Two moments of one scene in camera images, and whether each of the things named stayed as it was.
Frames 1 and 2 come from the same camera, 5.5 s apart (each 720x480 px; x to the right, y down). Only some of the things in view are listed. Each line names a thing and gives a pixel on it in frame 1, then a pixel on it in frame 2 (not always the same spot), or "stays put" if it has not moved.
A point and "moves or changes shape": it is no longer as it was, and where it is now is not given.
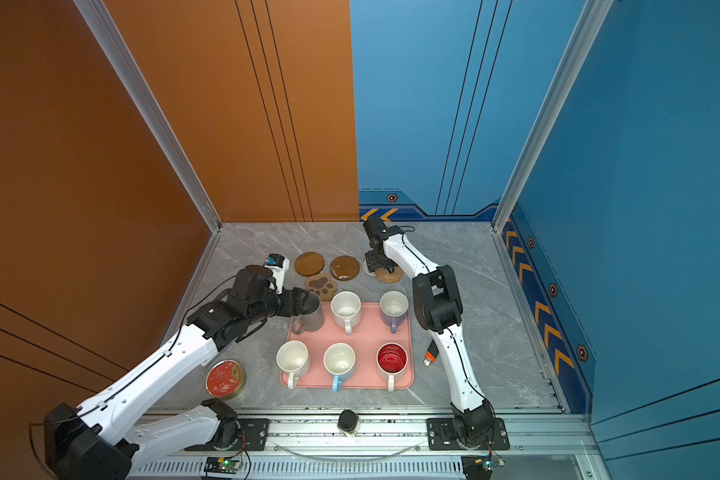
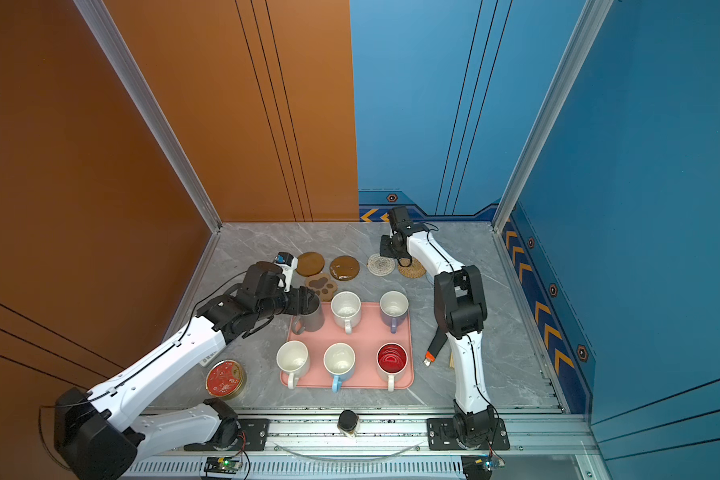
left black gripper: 293,301 stays put
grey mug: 311,317 stays put
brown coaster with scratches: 344,268 stays put
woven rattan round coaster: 383,275 moves or changes shape
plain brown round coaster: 309,264 stays put
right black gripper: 372,264 to 385,251
